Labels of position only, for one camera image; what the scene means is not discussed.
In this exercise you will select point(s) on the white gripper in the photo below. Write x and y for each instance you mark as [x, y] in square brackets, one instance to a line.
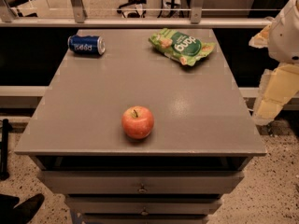
[286, 34]

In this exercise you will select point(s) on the blue pepsi can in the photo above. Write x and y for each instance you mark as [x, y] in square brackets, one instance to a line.
[89, 44]

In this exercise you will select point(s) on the green dang snack bag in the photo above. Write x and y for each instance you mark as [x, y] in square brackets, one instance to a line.
[185, 49]

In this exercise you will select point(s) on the red apple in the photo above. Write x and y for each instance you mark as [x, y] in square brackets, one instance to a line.
[137, 122]

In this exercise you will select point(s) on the black office chair base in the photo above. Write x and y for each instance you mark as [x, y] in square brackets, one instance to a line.
[132, 9]

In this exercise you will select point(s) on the top drawer knob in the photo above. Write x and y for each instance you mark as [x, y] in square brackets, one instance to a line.
[142, 189]

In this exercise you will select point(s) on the drawer knob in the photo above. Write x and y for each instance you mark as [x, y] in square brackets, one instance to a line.
[144, 212]
[142, 189]

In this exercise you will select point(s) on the metal railing with posts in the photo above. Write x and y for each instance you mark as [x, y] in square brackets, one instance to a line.
[159, 13]

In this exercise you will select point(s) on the black pole on floor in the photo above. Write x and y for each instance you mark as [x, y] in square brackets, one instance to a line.
[6, 128]

